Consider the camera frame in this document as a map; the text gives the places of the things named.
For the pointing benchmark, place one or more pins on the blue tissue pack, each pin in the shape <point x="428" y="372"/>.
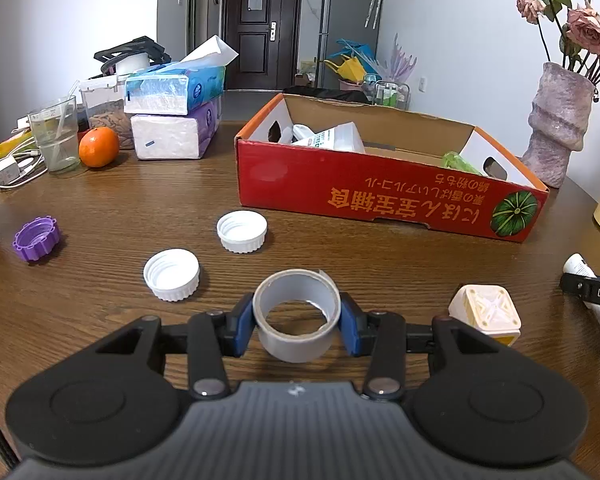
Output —
<point x="176" y="89"/>

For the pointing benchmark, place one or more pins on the white plastic bag in box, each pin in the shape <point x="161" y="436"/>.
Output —
<point x="341" y="138"/>

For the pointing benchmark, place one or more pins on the clear drinking glass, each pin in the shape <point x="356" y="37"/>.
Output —
<point x="55" y="131"/>

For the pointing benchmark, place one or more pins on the grey tape roll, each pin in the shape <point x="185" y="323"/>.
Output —
<point x="297" y="312"/>

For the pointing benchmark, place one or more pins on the orange fruit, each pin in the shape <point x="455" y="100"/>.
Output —
<point x="98" y="147"/>

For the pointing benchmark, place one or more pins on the black bag on chair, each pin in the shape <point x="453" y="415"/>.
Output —
<point x="353" y="96"/>

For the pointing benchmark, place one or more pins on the white medicine bottle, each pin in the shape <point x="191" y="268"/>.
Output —
<point x="575" y="264"/>

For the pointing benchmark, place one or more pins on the purple tissue pack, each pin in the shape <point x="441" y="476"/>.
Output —
<point x="161" y="137"/>

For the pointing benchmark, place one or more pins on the yellow and blue bags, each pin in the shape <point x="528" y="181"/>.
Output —
<point x="353" y="62"/>

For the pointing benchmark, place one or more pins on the grey refrigerator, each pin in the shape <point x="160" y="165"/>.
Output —
<point x="342" y="20"/>

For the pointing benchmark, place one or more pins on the black folded stand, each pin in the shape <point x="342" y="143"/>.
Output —
<point x="110" y="58"/>

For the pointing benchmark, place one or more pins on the pink artificial roses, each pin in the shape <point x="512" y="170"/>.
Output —
<point x="578" y="23"/>

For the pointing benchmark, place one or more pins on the dark brown door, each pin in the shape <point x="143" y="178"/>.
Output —
<point x="265" y="34"/>

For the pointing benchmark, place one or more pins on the white bottle cap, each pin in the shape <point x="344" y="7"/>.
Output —
<point x="242" y="231"/>
<point x="173" y="274"/>

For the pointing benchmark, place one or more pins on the pink textured vase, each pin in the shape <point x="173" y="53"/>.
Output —
<point x="559" y="117"/>

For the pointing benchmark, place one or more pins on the clear container with nuts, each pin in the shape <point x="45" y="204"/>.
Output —
<point x="103" y="99"/>

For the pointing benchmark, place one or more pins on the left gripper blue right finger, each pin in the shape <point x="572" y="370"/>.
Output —
<point x="354" y="327"/>

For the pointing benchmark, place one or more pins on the green plastic bottle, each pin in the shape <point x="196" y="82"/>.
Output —
<point x="453" y="160"/>

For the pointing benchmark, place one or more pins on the wire storage rack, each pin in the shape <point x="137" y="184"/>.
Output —
<point x="386" y="93"/>

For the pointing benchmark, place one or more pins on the red cardboard box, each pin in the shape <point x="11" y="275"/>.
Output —
<point x="397" y="178"/>

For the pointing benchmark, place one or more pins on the purple bottle cap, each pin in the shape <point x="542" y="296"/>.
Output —
<point x="36" y="239"/>

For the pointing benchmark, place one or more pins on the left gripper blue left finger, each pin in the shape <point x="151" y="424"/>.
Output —
<point x="238" y="327"/>

